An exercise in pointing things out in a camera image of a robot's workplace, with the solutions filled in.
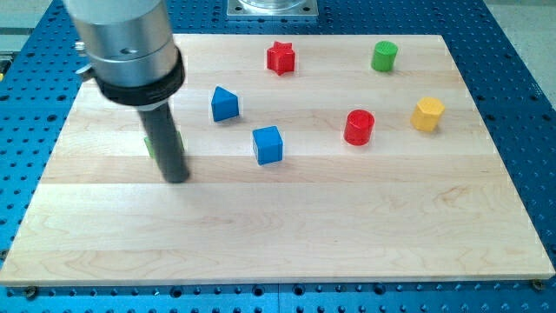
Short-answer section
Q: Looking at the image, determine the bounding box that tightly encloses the green cylinder block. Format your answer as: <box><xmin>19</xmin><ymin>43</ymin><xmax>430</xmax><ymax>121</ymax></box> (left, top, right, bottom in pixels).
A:
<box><xmin>371</xmin><ymin>41</ymin><xmax>398</xmax><ymax>72</ymax></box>

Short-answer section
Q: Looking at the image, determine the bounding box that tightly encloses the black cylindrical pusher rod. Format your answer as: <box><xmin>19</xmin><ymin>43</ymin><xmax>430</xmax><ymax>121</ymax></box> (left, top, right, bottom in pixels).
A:
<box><xmin>138</xmin><ymin>102</ymin><xmax>189</xmax><ymax>183</ymax></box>

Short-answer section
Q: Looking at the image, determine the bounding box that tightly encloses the red cylinder block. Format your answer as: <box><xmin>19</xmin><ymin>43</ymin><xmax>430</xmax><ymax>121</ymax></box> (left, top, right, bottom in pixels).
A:
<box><xmin>343</xmin><ymin>110</ymin><xmax>375</xmax><ymax>146</ymax></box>

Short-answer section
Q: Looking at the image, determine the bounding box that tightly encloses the wooden board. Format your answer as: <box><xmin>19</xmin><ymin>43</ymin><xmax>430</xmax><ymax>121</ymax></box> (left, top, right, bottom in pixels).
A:
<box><xmin>1</xmin><ymin>35</ymin><xmax>554</xmax><ymax>286</ymax></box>

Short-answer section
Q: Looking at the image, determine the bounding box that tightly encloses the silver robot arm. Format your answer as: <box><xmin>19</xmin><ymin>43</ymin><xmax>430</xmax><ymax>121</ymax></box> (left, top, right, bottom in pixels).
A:
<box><xmin>63</xmin><ymin>0</ymin><xmax>189</xmax><ymax>183</ymax></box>

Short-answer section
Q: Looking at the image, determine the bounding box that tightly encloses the blue cube block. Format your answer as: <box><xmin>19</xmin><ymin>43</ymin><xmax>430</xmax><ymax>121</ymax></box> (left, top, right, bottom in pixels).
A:
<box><xmin>252</xmin><ymin>126</ymin><xmax>283</xmax><ymax>165</ymax></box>

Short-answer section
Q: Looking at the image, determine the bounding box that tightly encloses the red star block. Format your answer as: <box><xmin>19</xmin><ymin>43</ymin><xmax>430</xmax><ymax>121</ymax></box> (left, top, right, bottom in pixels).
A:
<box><xmin>266</xmin><ymin>41</ymin><xmax>295</xmax><ymax>76</ymax></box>

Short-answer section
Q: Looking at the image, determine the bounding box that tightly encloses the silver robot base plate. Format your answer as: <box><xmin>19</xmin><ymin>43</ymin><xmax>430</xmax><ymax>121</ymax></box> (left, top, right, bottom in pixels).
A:
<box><xmin>227</xmin><ymin>0</ymin><xmax>318</xmax><ymax>17</ymax></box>

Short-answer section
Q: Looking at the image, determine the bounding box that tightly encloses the blue triangle block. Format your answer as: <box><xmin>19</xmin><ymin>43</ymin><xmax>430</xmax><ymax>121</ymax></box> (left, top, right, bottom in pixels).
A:
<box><xmin>211</xmin><ymin>86</ymin><xmax>240</xmax><ymax>122</ymax></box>

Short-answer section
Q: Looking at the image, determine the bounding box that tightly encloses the green star block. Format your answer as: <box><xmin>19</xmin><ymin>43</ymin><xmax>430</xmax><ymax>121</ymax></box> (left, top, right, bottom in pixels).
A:
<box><xmin>143</xmin><ymin>130</ymin><xmax>185</xmax><ymax>159</ymax></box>

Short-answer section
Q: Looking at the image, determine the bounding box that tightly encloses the yellow hexagon block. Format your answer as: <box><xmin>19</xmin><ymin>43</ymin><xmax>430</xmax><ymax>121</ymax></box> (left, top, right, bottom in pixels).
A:
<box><xmin>410</xmin><ymin>97</ymin><xmax>445</xmax><ymax>132</ymax></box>

